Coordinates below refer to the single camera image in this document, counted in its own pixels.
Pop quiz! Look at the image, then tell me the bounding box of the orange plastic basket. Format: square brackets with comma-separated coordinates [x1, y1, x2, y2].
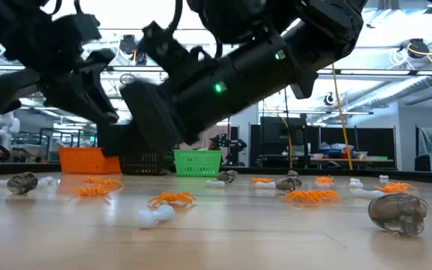
[58, 146, 122, 175]

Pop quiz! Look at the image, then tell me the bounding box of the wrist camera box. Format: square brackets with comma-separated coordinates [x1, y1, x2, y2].
[136, 20, 206, 82]
[52, 13, 103, 43]

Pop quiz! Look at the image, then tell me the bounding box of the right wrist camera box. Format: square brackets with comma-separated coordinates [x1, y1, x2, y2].
[136, 20, 206, 82]

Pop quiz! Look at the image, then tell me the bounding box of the yellow hanging cable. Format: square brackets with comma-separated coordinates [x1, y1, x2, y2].
[330, 63, 354, 170]
[280, 115, 294, 170]

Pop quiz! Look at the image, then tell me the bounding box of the black plastic basket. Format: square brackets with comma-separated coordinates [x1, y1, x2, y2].
[119, 151, 166, 176]

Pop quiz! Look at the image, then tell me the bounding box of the wooden background table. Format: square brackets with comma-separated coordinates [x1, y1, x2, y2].
[309, 157, 395, 170]

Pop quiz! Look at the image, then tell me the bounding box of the glass enclosure rack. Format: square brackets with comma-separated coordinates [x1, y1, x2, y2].
[39, 127, 98, 163]

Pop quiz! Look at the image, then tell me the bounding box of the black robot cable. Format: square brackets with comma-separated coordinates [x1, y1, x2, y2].
[166, 0, 224, 61]
[41, 0, 86, 18]

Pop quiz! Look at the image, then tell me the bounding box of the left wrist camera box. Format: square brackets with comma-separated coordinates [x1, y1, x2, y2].
[52, 13, 103, 43]

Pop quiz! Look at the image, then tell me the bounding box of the black partition wall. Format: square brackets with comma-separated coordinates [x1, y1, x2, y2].
[249, 125, 397, 168]

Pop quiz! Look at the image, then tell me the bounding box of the ceiling light bar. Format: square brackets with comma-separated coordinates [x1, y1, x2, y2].
[316, 68, 432, 76]

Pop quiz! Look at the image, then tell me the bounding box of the black aluminium table frame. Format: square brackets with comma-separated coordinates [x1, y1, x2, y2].
[0, 160, 432, 185]

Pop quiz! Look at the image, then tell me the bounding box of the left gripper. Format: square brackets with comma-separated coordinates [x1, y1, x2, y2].
[0, 48, 120, 127]

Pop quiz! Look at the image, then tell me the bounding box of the green plastic basket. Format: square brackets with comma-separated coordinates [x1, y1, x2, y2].
[172, 149, 224, 178]

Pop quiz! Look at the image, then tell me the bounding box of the blue tub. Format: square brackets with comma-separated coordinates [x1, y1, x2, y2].
[319, 148, 343, 158]

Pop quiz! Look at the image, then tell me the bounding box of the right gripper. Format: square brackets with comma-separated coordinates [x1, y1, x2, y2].
[120, 80, 182, 153]

